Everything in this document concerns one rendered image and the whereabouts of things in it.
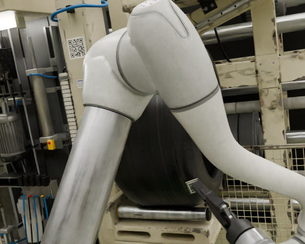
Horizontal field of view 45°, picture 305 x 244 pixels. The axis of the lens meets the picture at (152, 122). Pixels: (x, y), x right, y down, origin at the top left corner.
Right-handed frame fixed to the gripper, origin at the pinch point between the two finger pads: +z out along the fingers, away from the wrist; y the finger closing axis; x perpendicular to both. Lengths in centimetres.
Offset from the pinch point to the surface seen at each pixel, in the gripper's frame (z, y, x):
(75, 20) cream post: 63, -40, -3
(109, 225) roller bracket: 24.1, 17.5, -29.4
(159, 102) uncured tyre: 15.6, -23.8, 2.0
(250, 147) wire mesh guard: 32, 33, 37
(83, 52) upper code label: 58, -30, -6
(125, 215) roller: 23.9, 17.4, -22.8
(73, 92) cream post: 57, -18, -16
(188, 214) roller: 8.1, 16.6, -4.7
